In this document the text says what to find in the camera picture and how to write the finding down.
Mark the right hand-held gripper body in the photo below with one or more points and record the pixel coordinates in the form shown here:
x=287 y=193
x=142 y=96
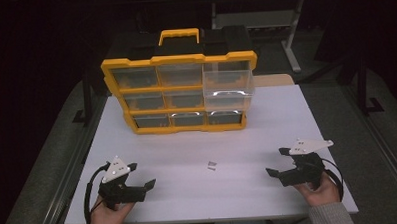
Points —
x=305 y=170

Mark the light wooden board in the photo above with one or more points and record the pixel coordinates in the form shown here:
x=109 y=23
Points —
x=275 y=80

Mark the person's right hand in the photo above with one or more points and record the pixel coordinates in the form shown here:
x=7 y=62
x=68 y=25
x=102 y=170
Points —
x=321 y=194

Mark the metal floor rail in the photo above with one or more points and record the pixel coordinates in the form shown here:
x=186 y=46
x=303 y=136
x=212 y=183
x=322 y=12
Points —
x=64 y=183
x=384 y=149

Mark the yellow black drawer organizer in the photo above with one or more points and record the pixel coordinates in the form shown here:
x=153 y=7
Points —
x=179 y=58

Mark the person's left hand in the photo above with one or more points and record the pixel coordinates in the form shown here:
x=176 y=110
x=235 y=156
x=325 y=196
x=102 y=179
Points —
x=108 y=217

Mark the clear plastic drawer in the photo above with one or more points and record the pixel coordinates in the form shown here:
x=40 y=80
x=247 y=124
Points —
x=229 y=85

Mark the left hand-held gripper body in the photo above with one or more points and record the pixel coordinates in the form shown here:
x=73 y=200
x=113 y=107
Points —
x=117 y=190

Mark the black metal stand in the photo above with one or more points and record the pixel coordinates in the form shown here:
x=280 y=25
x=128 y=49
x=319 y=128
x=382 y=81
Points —
x=87 y=99
x=362 y=86

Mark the white metal desk frame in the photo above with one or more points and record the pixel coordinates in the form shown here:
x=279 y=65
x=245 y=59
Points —
x=292 y=38

